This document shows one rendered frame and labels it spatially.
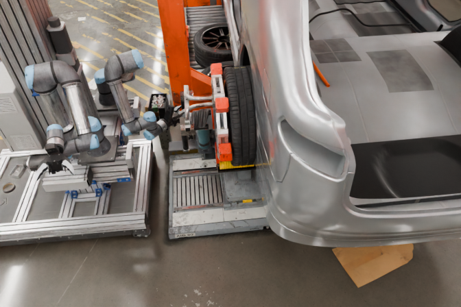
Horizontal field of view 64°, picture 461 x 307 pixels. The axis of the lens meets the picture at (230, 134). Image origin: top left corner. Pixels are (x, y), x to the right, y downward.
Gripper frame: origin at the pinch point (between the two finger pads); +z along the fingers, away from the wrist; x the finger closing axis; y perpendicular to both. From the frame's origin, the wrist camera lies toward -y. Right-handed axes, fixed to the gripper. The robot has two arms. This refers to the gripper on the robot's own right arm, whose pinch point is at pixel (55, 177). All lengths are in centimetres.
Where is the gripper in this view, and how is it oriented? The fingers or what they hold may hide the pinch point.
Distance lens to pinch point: 179.7
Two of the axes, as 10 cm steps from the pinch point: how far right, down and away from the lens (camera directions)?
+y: -1.2, 7.4, 6.6
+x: -9.3, 1.4, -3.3
